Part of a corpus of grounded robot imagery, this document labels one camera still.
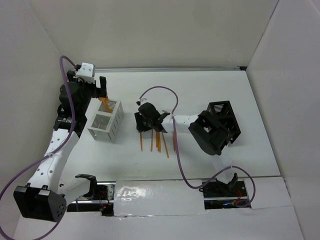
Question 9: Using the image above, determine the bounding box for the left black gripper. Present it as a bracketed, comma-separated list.
[67, 70, 107, 114]

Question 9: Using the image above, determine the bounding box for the aluminium rail at back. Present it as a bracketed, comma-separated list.
[96, 66, 248, 73]

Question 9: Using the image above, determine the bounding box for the black utensil container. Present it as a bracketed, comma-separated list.
[207, 100, 241, 144]

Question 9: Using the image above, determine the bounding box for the orange chopstick right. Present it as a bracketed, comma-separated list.
[162, 132, 170, 158]

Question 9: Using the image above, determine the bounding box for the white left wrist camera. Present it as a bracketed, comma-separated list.
[75, 62, 96, 84]

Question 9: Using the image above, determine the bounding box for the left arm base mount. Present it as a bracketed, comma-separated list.
[67, 181, 116, 217]

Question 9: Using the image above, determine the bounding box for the orange chopstick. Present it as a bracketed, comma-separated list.
[150, 129, 154, 152]
[162, 132, 170, 158]

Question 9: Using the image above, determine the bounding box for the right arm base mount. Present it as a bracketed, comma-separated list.
[199, 173, 251, 210]

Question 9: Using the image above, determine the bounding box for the orange spoon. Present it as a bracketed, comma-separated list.
[99, 97, 112, 113]

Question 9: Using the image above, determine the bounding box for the orange chopstick left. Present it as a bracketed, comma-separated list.
[150, 129, 154, 152]

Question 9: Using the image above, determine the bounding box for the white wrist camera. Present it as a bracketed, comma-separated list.
[75, 62, 96, 84]
[136, 98, 148, 106]

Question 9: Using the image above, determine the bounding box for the white utensil container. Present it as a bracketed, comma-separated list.
[87, 99, 124, 144]

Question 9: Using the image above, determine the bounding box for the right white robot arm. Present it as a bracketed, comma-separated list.
[134, 100, 241, 189]

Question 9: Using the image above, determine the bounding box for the white tape sheet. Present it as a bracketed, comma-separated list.
[113, 180, 205, 217]

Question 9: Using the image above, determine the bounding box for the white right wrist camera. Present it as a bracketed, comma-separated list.
[136, 98, 148, 106]

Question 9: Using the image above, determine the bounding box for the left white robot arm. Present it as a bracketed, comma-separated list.
[13, 70, 107, 223]

